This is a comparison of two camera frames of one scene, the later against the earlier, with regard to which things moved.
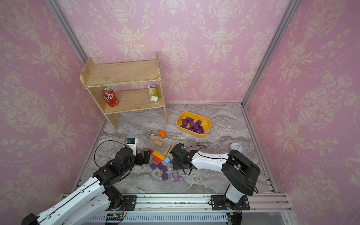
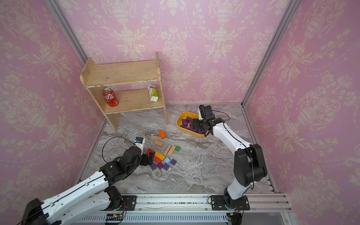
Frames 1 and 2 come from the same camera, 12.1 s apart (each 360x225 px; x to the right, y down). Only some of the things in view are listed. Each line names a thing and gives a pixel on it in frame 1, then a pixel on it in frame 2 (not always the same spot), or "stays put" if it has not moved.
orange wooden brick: (162, 134) stays put
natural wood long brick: (167, 150) stays put
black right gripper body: (178, 165) to (199, 124)
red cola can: (110, 97) stays put
